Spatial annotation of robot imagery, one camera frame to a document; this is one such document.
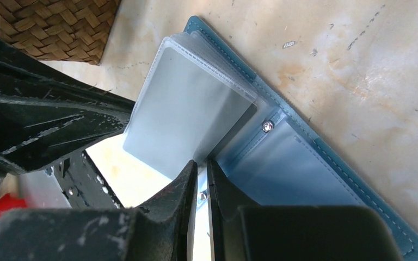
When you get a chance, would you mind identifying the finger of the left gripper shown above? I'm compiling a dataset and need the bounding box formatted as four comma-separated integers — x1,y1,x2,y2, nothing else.
0,94,132,175
0,39,135,115

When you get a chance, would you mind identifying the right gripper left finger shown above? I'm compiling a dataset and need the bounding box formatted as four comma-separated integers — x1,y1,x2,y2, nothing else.
0,160,198,260

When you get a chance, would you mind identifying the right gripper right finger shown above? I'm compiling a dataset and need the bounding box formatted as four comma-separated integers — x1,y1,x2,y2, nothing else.
207,160,402,260

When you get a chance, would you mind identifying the woven brown divided basket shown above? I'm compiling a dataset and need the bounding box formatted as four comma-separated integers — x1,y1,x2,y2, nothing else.
0,0,121,65

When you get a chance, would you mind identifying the silver credit card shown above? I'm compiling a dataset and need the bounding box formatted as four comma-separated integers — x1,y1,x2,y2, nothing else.
123,45,255,179

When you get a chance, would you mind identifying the teal leather card holder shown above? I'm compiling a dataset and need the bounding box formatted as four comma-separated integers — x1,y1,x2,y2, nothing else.
142,16,418,260

